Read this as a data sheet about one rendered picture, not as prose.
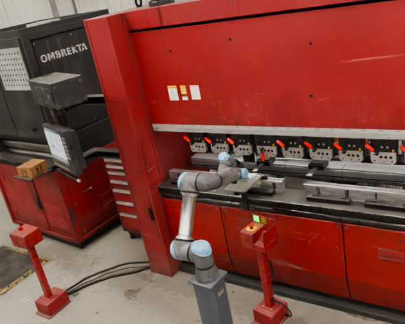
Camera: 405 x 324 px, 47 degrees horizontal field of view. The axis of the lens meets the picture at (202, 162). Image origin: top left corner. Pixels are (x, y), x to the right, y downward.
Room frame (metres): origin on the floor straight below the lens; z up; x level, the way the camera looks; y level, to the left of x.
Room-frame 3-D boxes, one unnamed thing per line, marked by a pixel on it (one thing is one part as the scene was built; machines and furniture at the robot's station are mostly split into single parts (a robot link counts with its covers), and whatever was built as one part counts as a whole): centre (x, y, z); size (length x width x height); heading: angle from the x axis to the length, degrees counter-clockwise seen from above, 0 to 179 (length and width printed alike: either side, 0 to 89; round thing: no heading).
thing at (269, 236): (2.78, -0.28, 0.75); 0.20 x 0.16 x 0.18; 43
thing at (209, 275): (2.37, 0.11, 0.82); 0.15 x 0.15 x 0.10
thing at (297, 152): (2.99, -0.65, 1.26); 0.15 x 0.09 x 0.17; 52
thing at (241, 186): (3.10, -0.26, 1.00); 0.26 x 0.18 x 0.01; 142
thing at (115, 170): (4.41, 0.63, 0.50); 0.50 x 0.50 x 1.00; 52
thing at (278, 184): (3.18, -0.40, 0.92); 0.39 x 0.06 x 0.10; 52
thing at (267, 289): (2.78, -0.28, 0.39); 0.05 x 0.05 x 0.54; 43
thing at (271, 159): (3.35, -0.45, 1.01); 0.26 x 0.12 x 0.05; 142
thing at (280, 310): (2.76, -0.26, 0.06); 0.25 x 0.20 x 0.12; 133
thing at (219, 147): (3.35, -0.17, 1.26); 0.15 x 0.09 x 0.17; 52
